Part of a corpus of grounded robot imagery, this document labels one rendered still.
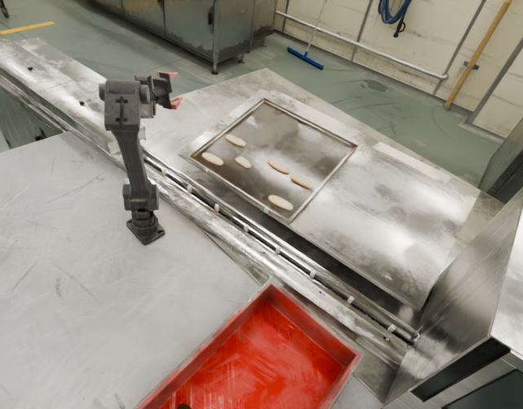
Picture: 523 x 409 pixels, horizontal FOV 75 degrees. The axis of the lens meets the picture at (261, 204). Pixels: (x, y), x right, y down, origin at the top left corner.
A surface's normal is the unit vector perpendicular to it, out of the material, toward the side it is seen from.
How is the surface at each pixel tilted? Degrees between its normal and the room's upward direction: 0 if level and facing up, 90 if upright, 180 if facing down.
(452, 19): 90
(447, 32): 90
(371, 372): 0
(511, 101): 90
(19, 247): 0
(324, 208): 10
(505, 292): 0
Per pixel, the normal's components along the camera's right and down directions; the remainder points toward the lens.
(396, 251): 0.03, -0.58
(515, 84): -0.60, 0.52
